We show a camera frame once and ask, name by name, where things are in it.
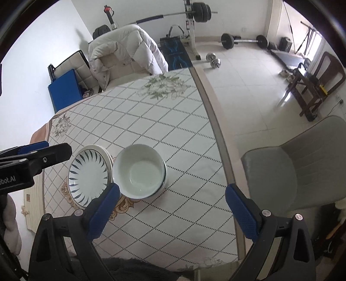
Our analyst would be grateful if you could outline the grey upholstered chair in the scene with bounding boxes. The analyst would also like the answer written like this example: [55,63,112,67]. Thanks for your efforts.
[240,116,346,217]

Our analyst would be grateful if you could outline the white plate with blue stripes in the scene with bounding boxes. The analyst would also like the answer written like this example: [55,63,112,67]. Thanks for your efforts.
[68,145,112,208]

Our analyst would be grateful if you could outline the exercise machine with red handle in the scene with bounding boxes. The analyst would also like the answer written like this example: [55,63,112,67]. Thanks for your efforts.
[93,5,120,39]

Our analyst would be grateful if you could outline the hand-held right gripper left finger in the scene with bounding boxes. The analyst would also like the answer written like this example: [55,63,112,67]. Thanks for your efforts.
[27,183,121,281]

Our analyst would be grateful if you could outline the racked barbell with black plates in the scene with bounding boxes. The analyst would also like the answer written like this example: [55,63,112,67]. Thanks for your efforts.
[136,3,218,25]

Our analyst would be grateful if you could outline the black treadmill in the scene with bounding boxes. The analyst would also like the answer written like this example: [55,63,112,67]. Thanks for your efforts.
[270,49,307,71]

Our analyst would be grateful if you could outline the floor barbell with black plates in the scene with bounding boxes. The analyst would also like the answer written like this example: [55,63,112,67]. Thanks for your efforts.
[221,33,269,49]

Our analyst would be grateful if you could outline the dark wooden chair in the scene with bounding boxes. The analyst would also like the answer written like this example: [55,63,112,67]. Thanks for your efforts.
[287,51,346,121]

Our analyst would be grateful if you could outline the printed checked tablecloth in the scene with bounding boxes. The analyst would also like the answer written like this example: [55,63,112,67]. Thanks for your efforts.
[45,67,244,272]

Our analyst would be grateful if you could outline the white puffer jacket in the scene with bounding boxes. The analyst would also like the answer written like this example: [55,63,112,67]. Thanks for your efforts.
[89,24,169,91]

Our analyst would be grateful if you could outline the white bowl with dark rim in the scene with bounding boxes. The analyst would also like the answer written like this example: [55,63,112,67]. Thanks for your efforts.
[146,159,168,199]

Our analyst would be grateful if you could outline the person's left forearm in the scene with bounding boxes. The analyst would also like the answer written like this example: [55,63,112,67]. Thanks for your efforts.
[0,194,22,256]

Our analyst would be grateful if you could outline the black speaker box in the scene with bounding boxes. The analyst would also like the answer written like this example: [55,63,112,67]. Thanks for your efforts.
[280,37,293,52]

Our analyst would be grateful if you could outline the beige quilted folding chair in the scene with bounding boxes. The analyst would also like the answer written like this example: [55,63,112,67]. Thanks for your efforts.
[49,50,94,91]

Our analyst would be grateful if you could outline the white weight rack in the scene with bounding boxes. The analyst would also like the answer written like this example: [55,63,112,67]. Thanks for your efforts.
[183,0,202,60]

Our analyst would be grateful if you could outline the dark fuzzy clothing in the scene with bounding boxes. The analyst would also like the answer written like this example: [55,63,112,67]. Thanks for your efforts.
[67,257,195,281]

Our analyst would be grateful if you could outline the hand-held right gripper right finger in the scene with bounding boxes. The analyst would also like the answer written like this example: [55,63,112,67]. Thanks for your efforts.
[226,183,317,281]

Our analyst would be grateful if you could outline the white bowl with red flowers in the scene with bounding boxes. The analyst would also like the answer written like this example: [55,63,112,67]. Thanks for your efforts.
[112,144,165,200]

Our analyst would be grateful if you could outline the black and blue bench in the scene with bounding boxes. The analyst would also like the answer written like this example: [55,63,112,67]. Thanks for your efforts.
[159,36,193,72]

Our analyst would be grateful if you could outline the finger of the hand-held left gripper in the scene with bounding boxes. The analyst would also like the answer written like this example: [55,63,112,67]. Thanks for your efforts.
[27,143,72,176]
[0,141,50,160]

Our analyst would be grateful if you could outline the blue pad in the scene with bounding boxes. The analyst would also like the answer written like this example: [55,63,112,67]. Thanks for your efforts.
[48,69,82,113]

